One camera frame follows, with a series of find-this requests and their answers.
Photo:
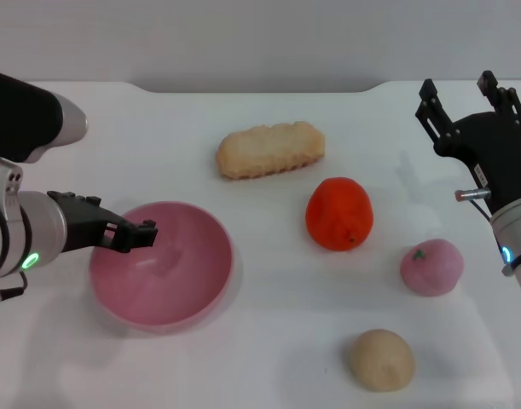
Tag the orange toy fruit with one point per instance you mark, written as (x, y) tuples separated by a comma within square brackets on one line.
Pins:
[(339, 213)]

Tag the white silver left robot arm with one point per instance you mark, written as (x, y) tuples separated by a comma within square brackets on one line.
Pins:
[(25, 230)]

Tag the round beige bun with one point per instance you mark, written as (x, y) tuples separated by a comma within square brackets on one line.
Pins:
[(381, 360)]

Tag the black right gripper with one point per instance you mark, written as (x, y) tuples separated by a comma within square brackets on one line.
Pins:
[(503, 157)]

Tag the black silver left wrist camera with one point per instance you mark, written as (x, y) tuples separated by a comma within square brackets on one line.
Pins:
[(21, 115)]

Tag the pink toy peach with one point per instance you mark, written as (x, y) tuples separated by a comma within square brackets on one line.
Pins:
[(430, 268)]

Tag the long beige bread loaf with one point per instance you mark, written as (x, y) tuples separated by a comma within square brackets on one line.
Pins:
[(270, 149)]

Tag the pink plastic bowl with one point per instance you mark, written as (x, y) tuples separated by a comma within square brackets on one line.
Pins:
[(179, 281)]

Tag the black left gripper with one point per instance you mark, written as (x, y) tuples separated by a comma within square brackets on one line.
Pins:
[(83, 223)]

